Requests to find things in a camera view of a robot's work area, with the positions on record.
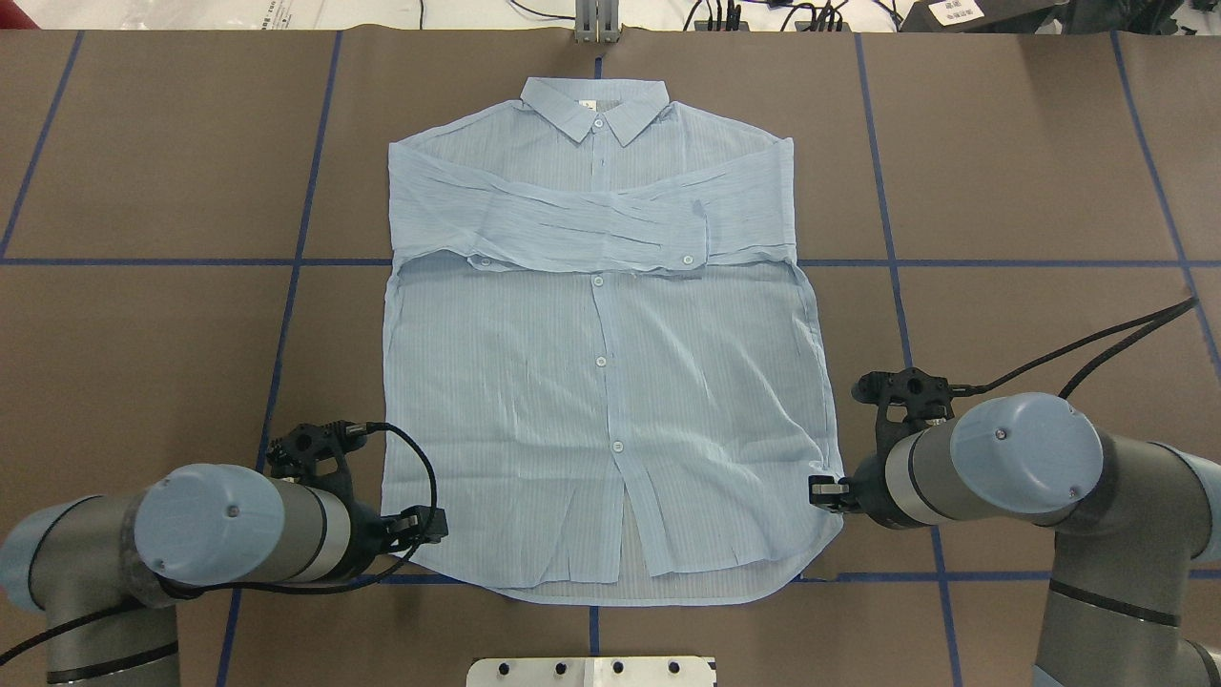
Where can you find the light blue striped shirt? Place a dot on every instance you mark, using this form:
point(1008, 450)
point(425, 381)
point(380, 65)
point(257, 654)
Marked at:
point(597, 328)

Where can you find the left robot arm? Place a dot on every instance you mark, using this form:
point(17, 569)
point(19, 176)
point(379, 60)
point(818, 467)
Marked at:
point(108, 572)

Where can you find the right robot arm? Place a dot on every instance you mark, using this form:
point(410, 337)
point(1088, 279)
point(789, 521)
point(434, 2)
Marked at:
point(1129, 517)

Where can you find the aluminium frame post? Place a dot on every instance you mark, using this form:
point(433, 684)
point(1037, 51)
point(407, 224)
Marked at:
point(597, 22)

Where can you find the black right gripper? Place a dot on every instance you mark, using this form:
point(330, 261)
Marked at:
point(869, 484)

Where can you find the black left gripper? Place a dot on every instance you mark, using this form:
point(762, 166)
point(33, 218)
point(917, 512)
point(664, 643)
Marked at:
point(366, 530)

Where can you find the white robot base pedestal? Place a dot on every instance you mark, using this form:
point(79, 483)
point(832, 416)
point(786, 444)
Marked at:
point(594, 671)

